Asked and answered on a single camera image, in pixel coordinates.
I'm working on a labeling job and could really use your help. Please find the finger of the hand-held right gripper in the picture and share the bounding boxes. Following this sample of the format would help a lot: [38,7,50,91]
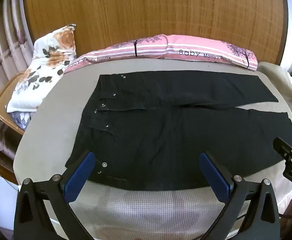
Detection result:
[273,137,292,165]

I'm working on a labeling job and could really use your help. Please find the beige blanket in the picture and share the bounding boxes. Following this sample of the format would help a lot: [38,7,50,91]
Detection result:
[257,61,292,135]

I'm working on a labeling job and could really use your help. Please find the grey bed mat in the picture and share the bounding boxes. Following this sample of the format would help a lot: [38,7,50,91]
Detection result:
[13,57,292,240]

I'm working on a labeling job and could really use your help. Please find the grey patterned cloth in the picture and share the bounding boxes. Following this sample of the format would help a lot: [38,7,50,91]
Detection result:
[8,110,36,130]

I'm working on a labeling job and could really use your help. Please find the wooden headboard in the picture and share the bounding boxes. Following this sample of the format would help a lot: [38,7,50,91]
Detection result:
[21,0,288,67]

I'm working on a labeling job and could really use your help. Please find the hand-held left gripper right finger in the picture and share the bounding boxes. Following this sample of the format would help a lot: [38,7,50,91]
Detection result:
[198,151,282,240]

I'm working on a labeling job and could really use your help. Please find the beige patterned curtain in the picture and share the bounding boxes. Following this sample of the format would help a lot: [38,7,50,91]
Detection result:
[0,0,36,160]

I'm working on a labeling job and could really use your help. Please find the black pants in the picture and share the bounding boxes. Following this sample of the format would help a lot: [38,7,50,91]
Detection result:
[65,71,292,192]

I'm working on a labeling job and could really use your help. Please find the pink striped pillow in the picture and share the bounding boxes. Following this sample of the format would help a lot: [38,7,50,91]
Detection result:
[63,34,259,74]

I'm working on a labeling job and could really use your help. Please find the wicker chair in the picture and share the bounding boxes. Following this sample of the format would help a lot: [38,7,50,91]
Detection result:
[0,72,26,135]

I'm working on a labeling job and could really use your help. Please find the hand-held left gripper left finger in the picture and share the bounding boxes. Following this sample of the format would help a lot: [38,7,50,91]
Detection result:
[14,150,96,240]

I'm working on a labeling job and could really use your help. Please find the floral pillow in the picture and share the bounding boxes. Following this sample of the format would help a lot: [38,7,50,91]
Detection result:
[6,24,77,113]

